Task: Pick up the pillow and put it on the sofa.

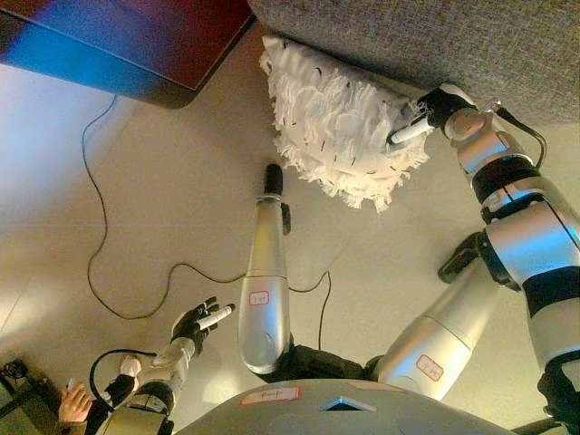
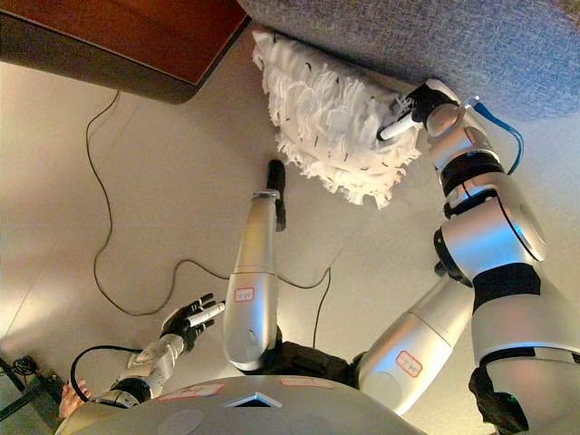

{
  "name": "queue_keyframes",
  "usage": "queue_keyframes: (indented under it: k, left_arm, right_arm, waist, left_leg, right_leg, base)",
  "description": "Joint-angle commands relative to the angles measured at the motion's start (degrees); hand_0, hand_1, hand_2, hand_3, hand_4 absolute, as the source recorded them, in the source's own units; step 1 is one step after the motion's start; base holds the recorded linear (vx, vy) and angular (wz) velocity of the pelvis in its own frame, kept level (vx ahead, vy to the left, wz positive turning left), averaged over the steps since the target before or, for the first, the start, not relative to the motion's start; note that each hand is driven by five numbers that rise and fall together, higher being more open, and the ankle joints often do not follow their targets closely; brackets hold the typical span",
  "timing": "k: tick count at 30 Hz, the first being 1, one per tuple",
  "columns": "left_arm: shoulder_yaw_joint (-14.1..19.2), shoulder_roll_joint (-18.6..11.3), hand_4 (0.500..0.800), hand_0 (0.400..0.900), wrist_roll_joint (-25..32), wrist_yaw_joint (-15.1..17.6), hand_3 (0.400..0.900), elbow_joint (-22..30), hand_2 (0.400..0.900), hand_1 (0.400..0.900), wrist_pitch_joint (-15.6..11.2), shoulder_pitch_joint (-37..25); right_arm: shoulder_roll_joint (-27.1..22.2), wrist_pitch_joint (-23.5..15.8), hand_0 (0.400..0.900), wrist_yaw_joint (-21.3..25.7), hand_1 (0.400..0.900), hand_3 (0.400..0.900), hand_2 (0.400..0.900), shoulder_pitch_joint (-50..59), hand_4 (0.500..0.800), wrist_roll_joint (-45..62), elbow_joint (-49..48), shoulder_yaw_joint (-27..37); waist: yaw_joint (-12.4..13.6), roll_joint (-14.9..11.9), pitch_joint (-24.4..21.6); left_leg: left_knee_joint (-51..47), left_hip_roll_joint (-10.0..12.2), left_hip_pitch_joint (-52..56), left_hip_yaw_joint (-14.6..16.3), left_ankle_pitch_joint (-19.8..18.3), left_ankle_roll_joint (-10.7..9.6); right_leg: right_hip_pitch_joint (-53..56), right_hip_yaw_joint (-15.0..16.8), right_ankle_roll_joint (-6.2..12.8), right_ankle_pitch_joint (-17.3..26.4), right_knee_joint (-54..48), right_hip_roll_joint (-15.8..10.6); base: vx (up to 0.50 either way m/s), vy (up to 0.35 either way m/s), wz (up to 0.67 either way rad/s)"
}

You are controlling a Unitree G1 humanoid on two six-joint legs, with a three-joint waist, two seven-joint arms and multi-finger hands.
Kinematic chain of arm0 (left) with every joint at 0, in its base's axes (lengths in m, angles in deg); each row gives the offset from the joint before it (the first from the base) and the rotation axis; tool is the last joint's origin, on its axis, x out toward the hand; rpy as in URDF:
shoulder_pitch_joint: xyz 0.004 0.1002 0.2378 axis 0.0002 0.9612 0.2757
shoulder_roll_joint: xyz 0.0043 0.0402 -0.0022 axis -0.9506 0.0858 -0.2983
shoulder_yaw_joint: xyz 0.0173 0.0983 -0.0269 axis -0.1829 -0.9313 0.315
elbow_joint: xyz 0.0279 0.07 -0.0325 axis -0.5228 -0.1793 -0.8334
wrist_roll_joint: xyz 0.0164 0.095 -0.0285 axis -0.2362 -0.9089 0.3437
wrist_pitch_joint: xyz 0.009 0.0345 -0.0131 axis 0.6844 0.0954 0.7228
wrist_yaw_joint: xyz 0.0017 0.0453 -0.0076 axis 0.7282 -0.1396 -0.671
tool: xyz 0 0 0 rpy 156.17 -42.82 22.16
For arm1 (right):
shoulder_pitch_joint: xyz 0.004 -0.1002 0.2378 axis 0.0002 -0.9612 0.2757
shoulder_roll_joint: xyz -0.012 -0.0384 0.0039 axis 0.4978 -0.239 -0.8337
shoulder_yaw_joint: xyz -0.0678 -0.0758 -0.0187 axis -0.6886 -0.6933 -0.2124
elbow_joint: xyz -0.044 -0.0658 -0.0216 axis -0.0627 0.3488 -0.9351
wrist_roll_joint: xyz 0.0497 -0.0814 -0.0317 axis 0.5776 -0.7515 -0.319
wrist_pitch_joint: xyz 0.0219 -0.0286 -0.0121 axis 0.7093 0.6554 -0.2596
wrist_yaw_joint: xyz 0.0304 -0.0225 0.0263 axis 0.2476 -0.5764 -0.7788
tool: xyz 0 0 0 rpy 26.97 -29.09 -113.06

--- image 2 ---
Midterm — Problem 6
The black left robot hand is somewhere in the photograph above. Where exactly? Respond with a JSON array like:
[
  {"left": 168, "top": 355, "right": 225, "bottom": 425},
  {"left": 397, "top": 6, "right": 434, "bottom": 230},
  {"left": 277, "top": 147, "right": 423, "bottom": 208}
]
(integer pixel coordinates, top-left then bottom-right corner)
[{"left": 160, "top": 293, "right": 227, "bottom": 353}]

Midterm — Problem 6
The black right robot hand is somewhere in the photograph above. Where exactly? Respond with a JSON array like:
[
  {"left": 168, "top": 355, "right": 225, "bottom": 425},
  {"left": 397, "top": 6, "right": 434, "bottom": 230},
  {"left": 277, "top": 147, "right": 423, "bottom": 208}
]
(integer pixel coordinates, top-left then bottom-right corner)
[{"left": 378, "top": 81, "right": 450, "bottom": 141}]

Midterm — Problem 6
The white fringed pillow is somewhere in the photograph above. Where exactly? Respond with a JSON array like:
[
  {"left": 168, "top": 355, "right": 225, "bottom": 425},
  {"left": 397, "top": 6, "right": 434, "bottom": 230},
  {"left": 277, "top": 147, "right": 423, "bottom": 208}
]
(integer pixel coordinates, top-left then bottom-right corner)
[{"left": 251, "top": 29, "right": 422, "bottom": 209}]

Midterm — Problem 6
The grey fabric sofa chair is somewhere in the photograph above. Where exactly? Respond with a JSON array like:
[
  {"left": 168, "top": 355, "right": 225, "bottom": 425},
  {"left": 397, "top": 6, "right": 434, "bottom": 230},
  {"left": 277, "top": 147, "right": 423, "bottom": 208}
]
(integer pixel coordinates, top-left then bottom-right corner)
[{"left": 237, "top": 0, "right": 580, "bottom": 121}]

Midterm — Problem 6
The silver left robot leg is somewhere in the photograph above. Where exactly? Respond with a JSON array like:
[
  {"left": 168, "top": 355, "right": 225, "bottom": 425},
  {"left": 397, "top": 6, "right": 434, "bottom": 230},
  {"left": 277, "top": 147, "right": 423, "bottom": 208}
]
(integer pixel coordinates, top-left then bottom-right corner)
[{"left": 223, "top": 189, "right": 285, "bottom": 372}]

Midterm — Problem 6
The silver robot torso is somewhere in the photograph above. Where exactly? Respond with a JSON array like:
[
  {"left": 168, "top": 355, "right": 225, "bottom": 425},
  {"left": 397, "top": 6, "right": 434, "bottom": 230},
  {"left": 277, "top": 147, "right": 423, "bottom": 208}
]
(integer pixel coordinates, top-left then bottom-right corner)
[{"left": 63, "top": 375, "right": 436, "bottom": 435}]

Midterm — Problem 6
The black robot waist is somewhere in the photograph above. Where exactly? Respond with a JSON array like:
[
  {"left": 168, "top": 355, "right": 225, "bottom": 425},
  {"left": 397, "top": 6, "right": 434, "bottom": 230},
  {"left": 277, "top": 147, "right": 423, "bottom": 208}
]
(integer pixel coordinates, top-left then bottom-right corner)
[{"left": 266, "top": 325, "right": 363, "bottom": 391}]

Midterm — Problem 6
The bare person foot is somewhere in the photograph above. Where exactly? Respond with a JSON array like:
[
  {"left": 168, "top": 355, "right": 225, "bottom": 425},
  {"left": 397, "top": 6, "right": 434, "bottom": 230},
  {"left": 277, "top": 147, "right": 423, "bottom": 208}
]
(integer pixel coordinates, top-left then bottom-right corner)
[{"left": 58, "top": 377, "right": 94, "bottom": 421}]

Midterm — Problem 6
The black left robot foot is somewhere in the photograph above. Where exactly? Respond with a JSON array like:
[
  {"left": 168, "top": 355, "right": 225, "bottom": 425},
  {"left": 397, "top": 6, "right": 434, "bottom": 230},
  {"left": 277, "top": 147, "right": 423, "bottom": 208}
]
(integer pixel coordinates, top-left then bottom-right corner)
[{"left": 266, "top": 159, "right": 288, "bottom": 232}]

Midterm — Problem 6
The black metal stand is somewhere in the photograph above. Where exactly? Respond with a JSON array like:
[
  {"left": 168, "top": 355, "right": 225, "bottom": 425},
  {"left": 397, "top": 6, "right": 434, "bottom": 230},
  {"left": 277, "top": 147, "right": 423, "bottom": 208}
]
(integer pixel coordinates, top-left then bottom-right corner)
[{"left": 0, "top": 355, "right": 64, "bottom": 435}]

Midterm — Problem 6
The brown wooden cabinet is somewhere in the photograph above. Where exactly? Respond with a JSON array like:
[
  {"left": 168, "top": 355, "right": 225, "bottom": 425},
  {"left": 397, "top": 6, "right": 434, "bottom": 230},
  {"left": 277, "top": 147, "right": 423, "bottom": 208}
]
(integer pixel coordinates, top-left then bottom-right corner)
[{"left": 0, "top": 0, "right": 249, "bottom": 105}]

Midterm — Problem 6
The blue wrist cable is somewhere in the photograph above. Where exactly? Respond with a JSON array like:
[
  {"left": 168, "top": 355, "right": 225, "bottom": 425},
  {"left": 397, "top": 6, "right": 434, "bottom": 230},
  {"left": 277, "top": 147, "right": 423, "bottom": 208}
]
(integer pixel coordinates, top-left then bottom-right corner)
[{"left": 461, "top": 94, "right": 525, "bottom": 176}]

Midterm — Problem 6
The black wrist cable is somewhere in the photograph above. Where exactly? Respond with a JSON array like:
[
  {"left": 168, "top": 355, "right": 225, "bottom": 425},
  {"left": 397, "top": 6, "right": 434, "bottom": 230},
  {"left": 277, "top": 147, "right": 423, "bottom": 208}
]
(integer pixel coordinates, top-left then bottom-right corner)
[{"left": 71, "top": 344, "right": 142, "bottom": 403}]

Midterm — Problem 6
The thin floor cable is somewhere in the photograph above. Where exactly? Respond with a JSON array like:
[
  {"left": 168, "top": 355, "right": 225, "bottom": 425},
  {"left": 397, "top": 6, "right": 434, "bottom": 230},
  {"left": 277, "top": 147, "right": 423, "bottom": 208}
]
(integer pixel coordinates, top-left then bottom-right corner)
[{"left": 84, "top": 89, "right": 333, "bottom": 348}]

